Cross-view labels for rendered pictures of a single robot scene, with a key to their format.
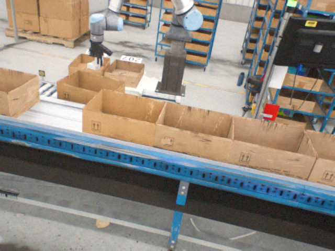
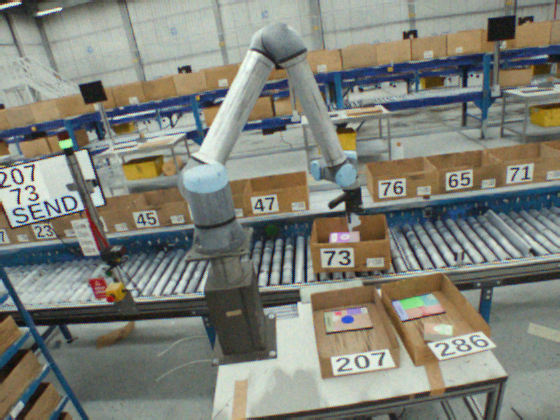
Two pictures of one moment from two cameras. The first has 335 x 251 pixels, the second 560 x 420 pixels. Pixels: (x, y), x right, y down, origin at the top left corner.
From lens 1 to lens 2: 3.82 m
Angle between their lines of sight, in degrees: 127
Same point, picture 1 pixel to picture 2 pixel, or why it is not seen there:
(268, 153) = (172, 192)
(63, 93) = (376, 226)
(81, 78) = (384, 250)
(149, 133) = (254, 185)
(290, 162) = (158, 197)
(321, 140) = (114, 216)
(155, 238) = not seen: hidden behind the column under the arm
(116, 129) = (279, 185)
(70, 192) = not seen: hidden behind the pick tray
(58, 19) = not seen: outside the picture
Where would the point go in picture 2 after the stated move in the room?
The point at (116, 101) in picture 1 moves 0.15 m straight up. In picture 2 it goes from (292, 197) to (288, 173)
